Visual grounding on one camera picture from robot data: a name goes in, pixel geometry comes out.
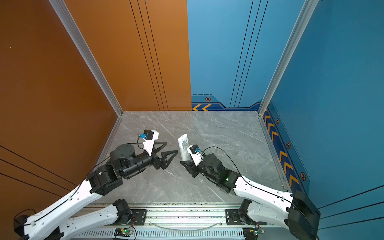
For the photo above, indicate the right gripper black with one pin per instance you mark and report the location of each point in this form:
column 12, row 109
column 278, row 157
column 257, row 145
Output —
column 191, row 168

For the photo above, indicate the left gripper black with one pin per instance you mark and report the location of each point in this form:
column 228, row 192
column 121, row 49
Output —
column 162, row 163

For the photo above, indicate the white remote control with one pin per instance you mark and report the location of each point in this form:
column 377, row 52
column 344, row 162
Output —
column 184, row 146

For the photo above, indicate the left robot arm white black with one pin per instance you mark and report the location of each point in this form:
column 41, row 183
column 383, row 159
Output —
column 57, row 222

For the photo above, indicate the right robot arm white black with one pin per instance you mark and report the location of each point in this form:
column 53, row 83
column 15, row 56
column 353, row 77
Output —
column 294, row 212

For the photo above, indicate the left circuit board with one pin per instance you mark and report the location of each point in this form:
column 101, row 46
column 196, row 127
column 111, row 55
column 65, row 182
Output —
column 124, row 233

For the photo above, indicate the circuit board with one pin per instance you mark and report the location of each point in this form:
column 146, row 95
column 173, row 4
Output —
column 124, row 233
column 252, row 233

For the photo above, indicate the right circuit board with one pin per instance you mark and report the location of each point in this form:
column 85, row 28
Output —
column 252, row 233

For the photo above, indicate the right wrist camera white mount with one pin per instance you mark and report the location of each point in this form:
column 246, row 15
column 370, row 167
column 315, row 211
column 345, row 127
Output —
column 195, row 154

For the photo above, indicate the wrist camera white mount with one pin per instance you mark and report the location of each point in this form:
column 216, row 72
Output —
column 195, row 154
column 149, row 137

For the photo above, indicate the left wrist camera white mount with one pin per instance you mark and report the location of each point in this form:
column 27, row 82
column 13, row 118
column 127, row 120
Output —
column 149, row 137

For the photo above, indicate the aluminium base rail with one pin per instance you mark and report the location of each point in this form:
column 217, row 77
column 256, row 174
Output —
column 169, row 218

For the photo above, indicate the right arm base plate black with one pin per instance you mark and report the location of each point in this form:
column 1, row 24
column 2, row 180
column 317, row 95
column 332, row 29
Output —
column 237, row 217

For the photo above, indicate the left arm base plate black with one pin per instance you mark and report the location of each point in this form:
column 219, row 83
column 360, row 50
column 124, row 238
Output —
column 137, row 218

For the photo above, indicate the white slotted cable duct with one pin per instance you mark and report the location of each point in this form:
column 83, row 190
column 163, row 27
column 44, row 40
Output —
column 162, row 234

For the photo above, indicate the left aluminium corner post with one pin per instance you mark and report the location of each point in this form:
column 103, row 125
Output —
column 74, row 32

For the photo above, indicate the aluminium corner post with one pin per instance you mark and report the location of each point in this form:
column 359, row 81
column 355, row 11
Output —
column 74, row 32
column 292, row 43

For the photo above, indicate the right aluminium corner post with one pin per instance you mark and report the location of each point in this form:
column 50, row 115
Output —
column 292, row 43

